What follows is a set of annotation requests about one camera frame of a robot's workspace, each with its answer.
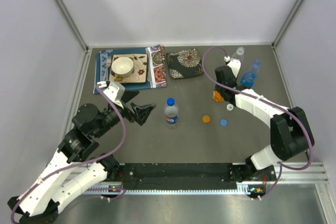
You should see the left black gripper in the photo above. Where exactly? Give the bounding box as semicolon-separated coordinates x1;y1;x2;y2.
94;90;156;137

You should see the orange juice bottle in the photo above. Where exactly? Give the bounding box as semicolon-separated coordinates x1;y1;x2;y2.
212;90;224;102

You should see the white green bottle cap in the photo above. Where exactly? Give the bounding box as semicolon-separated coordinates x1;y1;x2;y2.
226;104;234;111

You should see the blue label water bottle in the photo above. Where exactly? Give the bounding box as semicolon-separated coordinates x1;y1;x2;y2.
240;60;261;88

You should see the blue bottle cap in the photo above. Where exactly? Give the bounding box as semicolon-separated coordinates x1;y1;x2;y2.
220;119;227;126

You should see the orange bottle cap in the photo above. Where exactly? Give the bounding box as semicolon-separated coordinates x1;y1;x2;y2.
202;115;211;123

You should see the red-blue label water bottle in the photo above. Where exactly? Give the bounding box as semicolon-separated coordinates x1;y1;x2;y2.
164;98;179;129

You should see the green label water bottle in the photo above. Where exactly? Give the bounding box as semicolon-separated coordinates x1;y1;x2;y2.
231;47;245;64

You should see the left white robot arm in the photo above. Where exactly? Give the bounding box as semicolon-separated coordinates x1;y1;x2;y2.
7;87;156;223

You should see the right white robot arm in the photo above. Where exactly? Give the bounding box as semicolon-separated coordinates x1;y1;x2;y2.
215;65;315;182

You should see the beige floral square plate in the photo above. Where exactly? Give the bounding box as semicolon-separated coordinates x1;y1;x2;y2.
109;54;148;84

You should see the cream ceramic bowl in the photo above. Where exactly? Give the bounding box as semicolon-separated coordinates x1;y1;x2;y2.
111;57;133;77

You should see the silver fork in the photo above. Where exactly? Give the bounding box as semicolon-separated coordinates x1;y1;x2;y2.
101;56;112;81

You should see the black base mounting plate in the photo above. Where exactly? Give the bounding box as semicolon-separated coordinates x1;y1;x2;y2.
115;162;253;190

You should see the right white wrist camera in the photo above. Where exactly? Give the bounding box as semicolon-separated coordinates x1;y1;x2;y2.
224;56;242;78

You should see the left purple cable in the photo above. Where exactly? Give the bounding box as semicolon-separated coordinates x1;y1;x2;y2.
10;82;127;224

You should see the purple cable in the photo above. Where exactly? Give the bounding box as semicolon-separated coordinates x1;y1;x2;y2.
10;82;127;224
202;47;315;200

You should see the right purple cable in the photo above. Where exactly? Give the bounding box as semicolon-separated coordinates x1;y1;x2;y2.
202;47;315;200

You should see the aluminium slotted rail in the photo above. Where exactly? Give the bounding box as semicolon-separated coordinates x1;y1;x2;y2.
84;163;328;195

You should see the left aluminium corner post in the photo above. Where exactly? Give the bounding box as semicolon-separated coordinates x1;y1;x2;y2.
54;0;88;52

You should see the aluminium corner post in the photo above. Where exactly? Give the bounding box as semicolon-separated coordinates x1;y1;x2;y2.
272;0;305;49
54;0;88;52

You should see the right aluminium corner post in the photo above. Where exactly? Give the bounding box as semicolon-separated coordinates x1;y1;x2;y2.
272;0;305;49

